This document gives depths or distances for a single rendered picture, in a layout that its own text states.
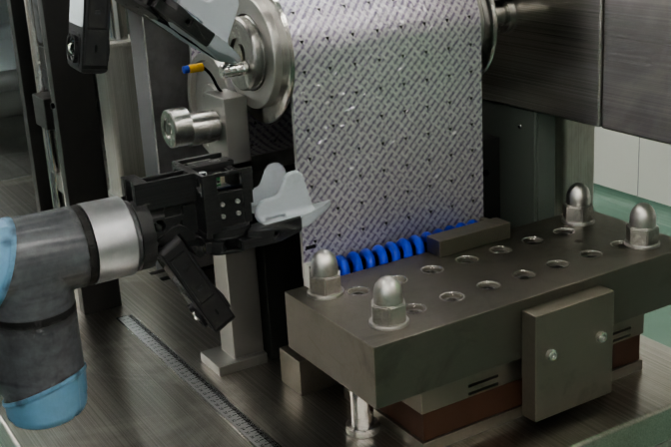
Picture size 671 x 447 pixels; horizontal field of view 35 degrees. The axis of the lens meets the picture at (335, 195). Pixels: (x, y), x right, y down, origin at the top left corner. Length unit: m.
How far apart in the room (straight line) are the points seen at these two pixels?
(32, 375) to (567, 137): 0.80
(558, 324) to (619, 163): 3.53
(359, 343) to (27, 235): 0.30
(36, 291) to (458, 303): 0.38
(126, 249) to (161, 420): 0.22
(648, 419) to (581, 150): 0.50
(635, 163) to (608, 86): 3.32
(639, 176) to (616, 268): 3.39
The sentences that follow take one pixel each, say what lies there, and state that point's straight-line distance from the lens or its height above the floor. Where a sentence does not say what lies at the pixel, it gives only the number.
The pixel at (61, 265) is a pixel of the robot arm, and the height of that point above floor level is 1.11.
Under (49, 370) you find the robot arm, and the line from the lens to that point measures 0.98.
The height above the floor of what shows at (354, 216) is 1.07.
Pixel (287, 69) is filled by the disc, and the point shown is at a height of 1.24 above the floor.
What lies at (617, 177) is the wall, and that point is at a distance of 4.56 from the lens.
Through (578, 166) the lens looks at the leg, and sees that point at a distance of 1.49.
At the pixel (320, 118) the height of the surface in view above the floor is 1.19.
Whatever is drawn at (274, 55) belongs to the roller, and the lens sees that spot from 1.04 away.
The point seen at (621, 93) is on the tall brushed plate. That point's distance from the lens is 1.15.
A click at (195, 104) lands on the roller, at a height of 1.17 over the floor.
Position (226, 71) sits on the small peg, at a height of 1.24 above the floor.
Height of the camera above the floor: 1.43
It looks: 17 degrees down
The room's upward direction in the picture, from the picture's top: 3 degrees counter-clockwise
